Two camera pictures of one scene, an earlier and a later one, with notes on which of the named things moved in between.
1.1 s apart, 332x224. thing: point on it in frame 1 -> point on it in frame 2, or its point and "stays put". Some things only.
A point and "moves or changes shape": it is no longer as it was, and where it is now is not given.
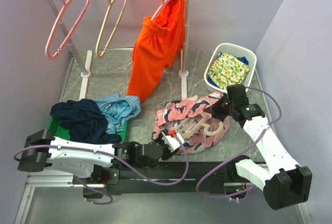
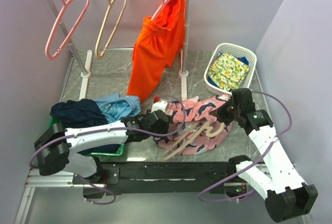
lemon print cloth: (227, 70) stays put
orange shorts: (158, 43) stays put
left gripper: (168, 153) -> (164, 129)
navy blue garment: (85, 121) stays put
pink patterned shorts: (193, 119) moves or changes shape
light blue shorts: (116, 109) stays put
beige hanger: (182, 125) -> (217, 127)
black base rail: (166, 177) stays put
